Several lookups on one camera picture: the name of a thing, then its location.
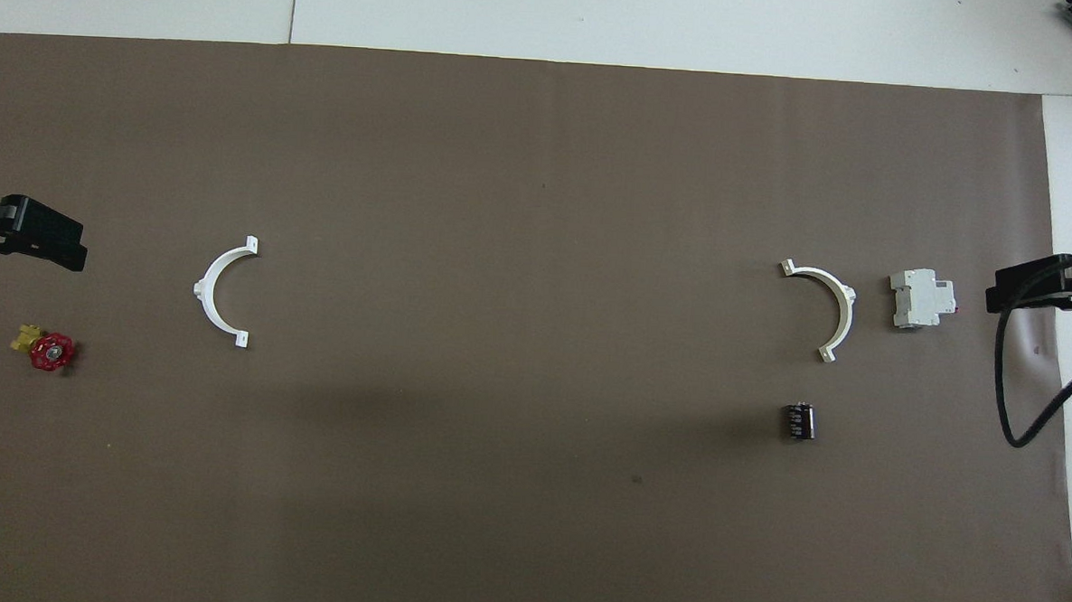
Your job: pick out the white circuit breaker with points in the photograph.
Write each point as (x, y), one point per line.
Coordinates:
(918, 300)

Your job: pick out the black cylindrical capacitor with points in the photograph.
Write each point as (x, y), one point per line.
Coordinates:
(798, 421)

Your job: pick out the brown paper table mat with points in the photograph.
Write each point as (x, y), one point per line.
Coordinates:
(540, 202)

